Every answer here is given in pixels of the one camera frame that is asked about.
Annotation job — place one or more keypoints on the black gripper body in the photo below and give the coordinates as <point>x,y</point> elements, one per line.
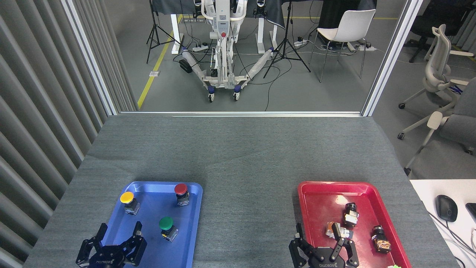
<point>327,258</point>
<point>108,257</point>

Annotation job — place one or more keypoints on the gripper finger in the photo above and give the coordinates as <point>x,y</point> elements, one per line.
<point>86,249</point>
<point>349,251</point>
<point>137,247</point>
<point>297,251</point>

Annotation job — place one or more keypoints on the green push button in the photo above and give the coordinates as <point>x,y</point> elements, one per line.
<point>166,223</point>

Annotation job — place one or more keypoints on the yellow push button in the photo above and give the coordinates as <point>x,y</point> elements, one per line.
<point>126,197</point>

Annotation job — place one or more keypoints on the red push button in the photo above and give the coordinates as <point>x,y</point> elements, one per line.
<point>181,188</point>

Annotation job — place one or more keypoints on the blue plastic tray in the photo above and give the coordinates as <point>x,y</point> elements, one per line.
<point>152,208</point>

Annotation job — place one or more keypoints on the red plastic tray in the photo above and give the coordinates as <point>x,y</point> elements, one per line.
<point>319,208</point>

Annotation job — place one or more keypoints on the white side desk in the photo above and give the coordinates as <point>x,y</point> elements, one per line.
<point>427,190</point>

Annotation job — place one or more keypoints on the black computer mouse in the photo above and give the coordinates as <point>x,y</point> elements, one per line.
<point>446,207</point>

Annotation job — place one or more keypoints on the black flat device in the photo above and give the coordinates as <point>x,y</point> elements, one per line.
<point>472,210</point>

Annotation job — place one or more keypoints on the grey padded office chair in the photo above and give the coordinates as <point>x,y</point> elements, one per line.
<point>461,119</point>

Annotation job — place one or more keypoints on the grey floor outlet box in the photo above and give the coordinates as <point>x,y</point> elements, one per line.
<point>154,73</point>

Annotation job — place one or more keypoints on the black power adapter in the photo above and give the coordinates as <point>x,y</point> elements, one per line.
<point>185,66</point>

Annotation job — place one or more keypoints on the white power strip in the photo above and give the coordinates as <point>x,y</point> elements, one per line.
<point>366,47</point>
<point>300,42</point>
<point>199,48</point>

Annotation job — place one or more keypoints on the black tripod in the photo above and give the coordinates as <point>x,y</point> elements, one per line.
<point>285,44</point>
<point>153,29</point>

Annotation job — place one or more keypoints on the light grey office chair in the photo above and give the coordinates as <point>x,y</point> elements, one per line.
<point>438,63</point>

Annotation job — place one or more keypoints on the white desk leg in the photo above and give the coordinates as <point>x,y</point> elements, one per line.
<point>175,33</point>
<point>262,35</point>

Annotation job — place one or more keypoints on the white chair with metal legs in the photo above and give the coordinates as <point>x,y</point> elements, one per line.
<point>353,24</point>

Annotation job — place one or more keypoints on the white stand on wheels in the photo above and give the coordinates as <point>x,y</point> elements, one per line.
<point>222,26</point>

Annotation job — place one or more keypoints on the black office chair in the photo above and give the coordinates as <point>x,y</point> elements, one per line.
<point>435,18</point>

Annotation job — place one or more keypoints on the white and orange switch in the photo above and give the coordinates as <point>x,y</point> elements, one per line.
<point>346,233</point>

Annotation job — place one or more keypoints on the black switch with orange base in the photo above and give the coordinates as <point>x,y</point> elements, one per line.
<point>380,240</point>

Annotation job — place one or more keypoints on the black knob switch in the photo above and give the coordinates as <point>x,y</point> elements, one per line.
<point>350,215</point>

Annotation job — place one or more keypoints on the silver frame rail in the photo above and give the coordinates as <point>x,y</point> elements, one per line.
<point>241,113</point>

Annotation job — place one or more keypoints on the silver frame post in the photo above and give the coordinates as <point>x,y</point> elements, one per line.
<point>390,56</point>
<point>87,56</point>

